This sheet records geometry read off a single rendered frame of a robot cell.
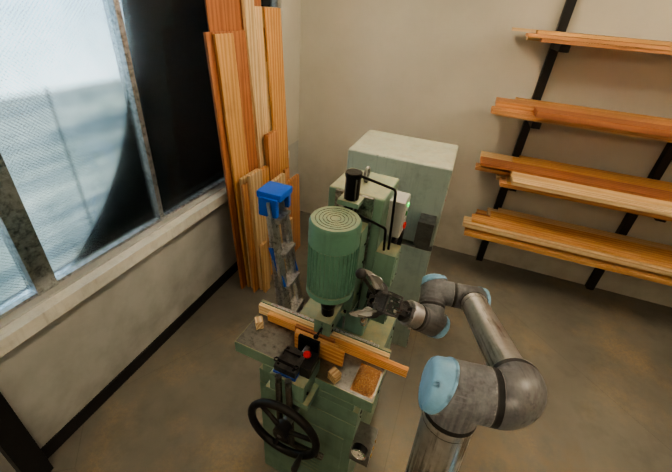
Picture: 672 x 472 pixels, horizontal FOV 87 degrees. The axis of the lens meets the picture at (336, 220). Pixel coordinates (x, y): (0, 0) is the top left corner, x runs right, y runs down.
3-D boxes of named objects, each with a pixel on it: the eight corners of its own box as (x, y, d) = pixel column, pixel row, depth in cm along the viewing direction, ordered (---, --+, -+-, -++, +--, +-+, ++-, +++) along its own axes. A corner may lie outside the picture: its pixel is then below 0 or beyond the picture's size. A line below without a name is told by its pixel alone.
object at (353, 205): (335, 215, 127) (339, 172, 118) (344, 206, 133) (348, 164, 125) (356, 221, 125) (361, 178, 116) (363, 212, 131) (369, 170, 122)
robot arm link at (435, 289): (449, 284, 135) (448, 315, 129) (419, 279, 137) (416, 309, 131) (456, 275, 127) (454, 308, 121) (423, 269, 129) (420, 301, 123)
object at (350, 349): (267, 320, 154) (267, 314, 152) (270, 317, 156) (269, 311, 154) (405, 378, 135) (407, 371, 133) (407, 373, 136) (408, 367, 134)
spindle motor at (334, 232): (297, 296, 127) (299, 223, 111) (318, 268, 141) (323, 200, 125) (342, 313, 121) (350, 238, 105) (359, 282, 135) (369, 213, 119)
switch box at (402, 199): (383, 234, 143) (389, 199, 134) (390, 223, 151) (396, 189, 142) (398, 238, 141) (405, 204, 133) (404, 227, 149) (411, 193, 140)
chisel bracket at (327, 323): (313, 333, 139) (313, 318, 135) (327, 310, 150) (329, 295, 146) (330, 340, 137) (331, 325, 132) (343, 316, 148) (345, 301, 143)
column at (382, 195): (318, 320, 169) (327, 185, 132) (336, 291, 187) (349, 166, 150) (362, 337, 162) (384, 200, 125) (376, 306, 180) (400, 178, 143)
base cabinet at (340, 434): (263, 463, 186) (257, 381, 150) (312, 375, 233) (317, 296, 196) (341, 507, 172) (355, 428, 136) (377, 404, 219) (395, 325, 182)
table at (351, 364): (219, 368, 139) (217, 358, 136) (263, 316, 163) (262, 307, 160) (362, 438, 120) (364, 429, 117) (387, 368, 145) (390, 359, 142)
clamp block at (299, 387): (268, 387, 130) (268, 372, 126) (287, 359, 141) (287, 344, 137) (303, 404, 126) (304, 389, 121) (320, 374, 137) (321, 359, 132)
